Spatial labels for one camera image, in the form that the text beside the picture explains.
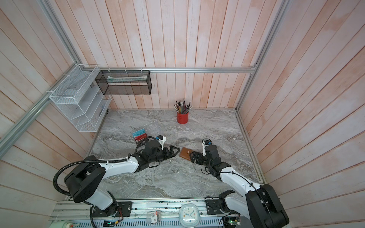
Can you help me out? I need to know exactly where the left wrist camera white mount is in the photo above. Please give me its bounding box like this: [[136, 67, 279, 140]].
[[156, 135, 166, 150]]

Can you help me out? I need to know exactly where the red metal pencil bucket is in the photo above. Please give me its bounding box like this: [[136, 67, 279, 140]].
[[177, 113, 189, 124]]

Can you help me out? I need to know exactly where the green circuit board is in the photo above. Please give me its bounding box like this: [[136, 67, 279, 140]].
[[103, 219, 119, 228], [222, 216, 240, 228]]

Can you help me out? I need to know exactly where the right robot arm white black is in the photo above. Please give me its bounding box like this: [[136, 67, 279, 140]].
[[189, 145, 290, 228]]

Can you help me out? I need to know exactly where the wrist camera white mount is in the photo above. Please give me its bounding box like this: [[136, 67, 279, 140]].
[[156, 135, 166, 150], [202, 138, 213, 156]]

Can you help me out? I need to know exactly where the black mesh wall basket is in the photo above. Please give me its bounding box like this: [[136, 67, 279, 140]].
[[96, 69, 152, 96]]

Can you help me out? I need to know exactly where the white analog clock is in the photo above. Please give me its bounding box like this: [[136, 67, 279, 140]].
[[179, 203, 200, 228]]

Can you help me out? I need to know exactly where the red VIP card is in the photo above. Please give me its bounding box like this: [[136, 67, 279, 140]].
[[134, 133, 147, 143]]

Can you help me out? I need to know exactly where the green circuit board left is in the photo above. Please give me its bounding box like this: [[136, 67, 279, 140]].
[[103, 219, 119, 228]]

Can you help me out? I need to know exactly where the bundle of coloured pencils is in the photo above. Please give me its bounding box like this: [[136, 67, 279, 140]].
[[174, 99, 192, 115]]

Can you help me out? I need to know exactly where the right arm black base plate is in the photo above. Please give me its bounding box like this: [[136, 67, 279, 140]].
[[204, 197, 228, 215]]

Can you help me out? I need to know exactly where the small red white box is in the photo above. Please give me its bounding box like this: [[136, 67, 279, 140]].
[[146, 211, 162, 225]]

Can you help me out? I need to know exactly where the white wire mesh shelf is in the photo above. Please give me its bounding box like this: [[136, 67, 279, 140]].
[[49, 64, 112, 133]]

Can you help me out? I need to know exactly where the black VIP card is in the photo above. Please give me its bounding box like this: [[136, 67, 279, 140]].
[[136, 137, 149, 147]]

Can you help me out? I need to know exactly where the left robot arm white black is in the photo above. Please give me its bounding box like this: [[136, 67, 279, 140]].
[[64, 137, 180, 211]]

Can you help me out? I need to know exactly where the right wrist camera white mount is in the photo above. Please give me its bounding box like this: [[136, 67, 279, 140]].
[[202, 138, 213, 156]]

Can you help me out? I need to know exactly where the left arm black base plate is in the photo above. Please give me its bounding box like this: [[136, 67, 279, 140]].
[[92, 201, 133, 218]]

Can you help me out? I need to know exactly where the clear acrylic card display stand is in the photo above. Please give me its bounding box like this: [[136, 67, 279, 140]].
[[130, 121, 163, 138]]

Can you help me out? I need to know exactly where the green circuit board right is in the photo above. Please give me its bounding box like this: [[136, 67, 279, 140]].
[[222, 216, 240, 228]]

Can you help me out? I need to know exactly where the aluminium mounting rail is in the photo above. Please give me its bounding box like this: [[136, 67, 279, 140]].
[[49, 198, 253, 228]]

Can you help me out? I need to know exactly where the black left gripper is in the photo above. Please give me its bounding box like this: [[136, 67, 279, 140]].
[[149, 145, 181, 162]]

